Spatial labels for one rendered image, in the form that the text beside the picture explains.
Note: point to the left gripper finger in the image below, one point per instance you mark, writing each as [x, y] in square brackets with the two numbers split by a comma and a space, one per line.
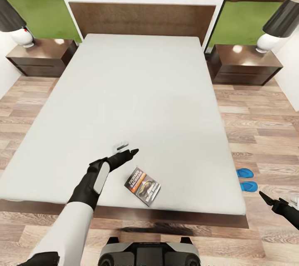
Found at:
[133, 152]

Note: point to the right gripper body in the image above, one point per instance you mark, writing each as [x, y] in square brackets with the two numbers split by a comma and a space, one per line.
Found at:
[290, 213]

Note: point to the hardback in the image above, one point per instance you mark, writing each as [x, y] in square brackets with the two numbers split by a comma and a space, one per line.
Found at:
[142, 186]

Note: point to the bed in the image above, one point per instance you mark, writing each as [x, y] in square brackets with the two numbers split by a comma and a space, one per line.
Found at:
[139, 75]

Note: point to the sandal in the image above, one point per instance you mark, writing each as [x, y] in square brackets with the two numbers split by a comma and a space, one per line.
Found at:
[249, 186]
[245, 173]

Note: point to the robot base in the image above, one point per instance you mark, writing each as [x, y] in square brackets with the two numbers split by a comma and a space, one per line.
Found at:
[149, 253]

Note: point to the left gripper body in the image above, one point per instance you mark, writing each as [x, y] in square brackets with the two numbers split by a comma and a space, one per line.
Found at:
[123, 157]

